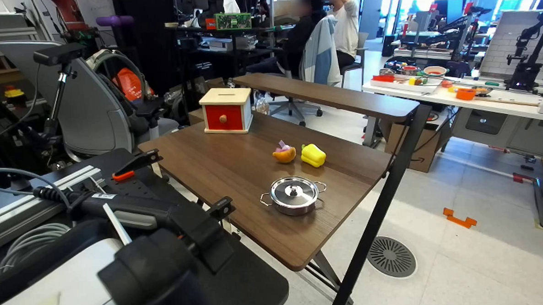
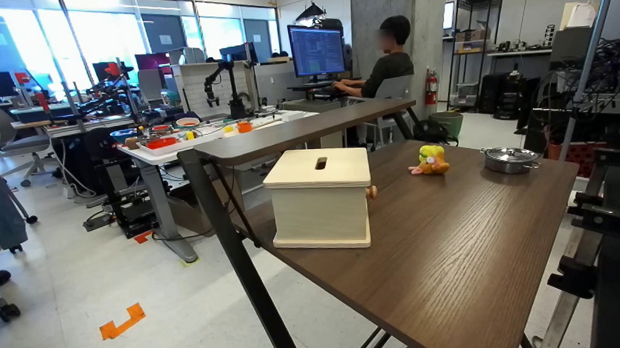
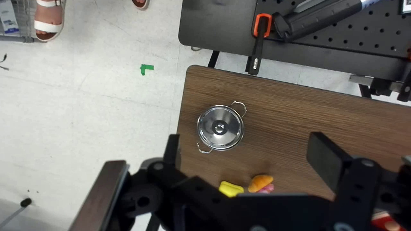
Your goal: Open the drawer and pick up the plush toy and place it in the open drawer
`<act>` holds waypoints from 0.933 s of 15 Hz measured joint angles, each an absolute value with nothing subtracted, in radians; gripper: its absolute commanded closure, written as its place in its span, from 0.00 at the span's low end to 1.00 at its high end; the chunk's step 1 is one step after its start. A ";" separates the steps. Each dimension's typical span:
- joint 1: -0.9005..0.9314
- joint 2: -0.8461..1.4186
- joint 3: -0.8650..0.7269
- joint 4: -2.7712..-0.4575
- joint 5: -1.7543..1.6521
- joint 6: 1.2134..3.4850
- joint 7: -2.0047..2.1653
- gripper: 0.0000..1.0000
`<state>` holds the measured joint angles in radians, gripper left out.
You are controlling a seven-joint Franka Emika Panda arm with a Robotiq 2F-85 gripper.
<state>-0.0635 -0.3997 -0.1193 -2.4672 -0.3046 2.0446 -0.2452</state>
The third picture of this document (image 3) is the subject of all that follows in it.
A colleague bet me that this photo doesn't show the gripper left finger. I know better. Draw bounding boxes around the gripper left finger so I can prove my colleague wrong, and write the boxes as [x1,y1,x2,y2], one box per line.
[120,134,232,231]

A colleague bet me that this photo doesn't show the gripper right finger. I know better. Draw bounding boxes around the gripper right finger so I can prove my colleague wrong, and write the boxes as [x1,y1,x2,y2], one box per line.
[306,132,411,231]

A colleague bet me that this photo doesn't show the yellow plush toy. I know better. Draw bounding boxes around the yellow plush toy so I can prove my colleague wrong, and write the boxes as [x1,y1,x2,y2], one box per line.
[219,181,245,198]

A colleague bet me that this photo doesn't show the orange plush toy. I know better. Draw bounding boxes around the orange plush toy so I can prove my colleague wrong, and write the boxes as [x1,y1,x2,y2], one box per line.
[248,174,274,193]

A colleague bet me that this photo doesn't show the brown wooden board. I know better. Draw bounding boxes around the brown wooden board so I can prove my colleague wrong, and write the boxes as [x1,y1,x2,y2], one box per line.
[68,160,130,231]

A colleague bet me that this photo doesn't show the red packet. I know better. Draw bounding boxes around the red packet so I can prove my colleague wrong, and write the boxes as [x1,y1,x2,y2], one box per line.
[371,210,408,231]

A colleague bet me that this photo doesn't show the steel pot lid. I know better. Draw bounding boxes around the steel pot lid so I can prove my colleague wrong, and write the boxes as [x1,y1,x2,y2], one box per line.
[197,105,244,150]

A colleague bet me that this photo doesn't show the small steel pot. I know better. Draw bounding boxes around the small steel pot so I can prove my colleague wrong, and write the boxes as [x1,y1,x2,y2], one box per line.
[196,101,248,154]

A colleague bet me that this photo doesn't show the black clamp with grey bar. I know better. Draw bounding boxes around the black clamp with grey bar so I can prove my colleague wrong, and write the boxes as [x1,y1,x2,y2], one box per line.
[349,47,411,103]

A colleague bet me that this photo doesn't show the orange and black clamp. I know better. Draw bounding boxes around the orange and black clamp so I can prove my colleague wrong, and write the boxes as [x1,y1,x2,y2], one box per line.
[245,13,273,76]

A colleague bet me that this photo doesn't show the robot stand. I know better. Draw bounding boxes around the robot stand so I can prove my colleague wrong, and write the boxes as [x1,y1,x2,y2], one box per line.
[178,0,411,81]

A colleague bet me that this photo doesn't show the person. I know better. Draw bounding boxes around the person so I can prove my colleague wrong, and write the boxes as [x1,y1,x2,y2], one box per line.
[34,0,150,42]

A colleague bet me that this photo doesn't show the grey wire cart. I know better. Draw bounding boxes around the grey wire cart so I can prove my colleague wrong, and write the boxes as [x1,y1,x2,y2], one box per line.
[0,0,37,44]

